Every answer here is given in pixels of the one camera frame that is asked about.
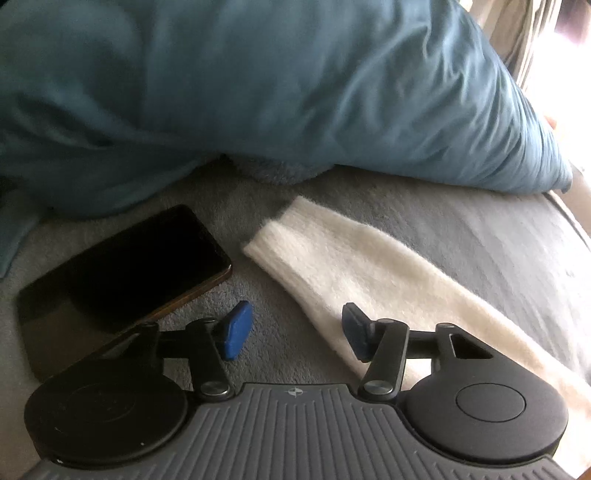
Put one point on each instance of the black smartphone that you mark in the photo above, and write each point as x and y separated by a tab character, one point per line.
124	272

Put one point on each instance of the grey curtain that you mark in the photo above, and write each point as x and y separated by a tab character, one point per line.
503	32

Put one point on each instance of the blue fleece cloth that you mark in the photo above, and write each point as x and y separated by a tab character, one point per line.
277	170

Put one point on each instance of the cream knit sweater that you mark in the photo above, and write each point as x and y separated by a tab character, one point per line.
392	281

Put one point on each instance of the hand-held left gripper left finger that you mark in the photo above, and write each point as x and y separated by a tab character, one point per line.
235	334

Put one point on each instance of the teal pillow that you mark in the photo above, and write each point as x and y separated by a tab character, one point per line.
258	87

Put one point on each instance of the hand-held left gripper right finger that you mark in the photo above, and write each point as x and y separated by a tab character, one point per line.
353	334

